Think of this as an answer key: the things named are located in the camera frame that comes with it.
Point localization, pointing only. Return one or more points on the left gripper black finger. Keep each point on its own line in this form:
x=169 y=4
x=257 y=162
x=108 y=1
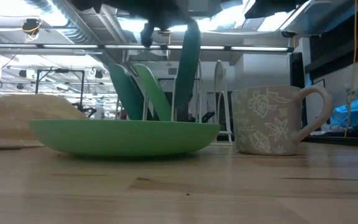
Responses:
x=194 y=25
x=147 y=35

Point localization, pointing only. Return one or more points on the dark green plate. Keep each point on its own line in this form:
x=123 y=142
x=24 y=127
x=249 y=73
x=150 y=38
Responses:
x=186 y=77
x=126 y=93

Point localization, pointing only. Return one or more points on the light green plate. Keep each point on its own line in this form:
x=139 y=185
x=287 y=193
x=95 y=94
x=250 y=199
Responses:
x=154 y=93
x=120 y=137

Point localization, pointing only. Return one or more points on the grey mug with floral print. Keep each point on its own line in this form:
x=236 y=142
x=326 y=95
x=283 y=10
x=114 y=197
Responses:
x=259 y=124

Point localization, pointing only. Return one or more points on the black background robot arm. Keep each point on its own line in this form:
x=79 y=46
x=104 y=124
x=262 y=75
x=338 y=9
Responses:
x=87 y=111
x=208 y=116

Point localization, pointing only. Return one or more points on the long ceiling tube light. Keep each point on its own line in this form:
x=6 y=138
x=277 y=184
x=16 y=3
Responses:
x=210 y=47
x=259 y=48
x=126 y=47
x=70 y=46
x=8 y=45

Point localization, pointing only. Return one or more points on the blue plastic cover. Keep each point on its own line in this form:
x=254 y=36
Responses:
x=356 y=112

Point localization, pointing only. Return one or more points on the yellow checked cloth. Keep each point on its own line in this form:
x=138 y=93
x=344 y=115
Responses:
x=11 y=118

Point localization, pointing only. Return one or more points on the black background stand frame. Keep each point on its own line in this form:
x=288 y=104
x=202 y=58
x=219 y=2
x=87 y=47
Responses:
x=61 y=71

